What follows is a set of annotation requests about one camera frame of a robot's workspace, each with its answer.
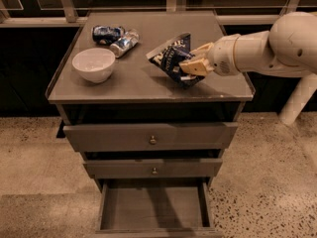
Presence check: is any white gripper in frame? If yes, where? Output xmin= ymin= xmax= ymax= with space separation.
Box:
xmin=179 ymin=34 xmax=240 ymax=76

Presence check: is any blue chip bag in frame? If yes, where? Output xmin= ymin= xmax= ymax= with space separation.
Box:
xmin=146 ymin=33 xmax=204 ymax=89

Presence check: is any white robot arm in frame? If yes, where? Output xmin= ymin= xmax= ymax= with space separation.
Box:
xmin=179 ymin=12 xmax=317 ymax=125

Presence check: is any brass top drawer knob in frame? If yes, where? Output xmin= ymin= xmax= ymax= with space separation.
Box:
xmin=149 ymin=136 xmax=157 ymax=145

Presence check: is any grey drawer cabinet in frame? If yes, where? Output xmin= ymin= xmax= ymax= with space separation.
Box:
xmin=45 ymin=10 xmax=257 ymax=238

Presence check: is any grey middle drawer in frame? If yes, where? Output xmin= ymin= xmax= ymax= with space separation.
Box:
xmin=84 ymin=159 xmax=222 ymax=179

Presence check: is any grey top drawer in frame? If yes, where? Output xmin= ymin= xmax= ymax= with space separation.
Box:
xmin=63 ymin=122 xmax=238 ymax=152

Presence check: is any grey open bottom drawer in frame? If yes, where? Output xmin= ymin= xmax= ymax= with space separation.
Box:
xmin=91 ymin=178 xmax=223 ymax=238

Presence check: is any white ceramic bowl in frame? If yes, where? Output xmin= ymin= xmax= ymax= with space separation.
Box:
xmin=72 ymin=48 xmax=116 ymax=83

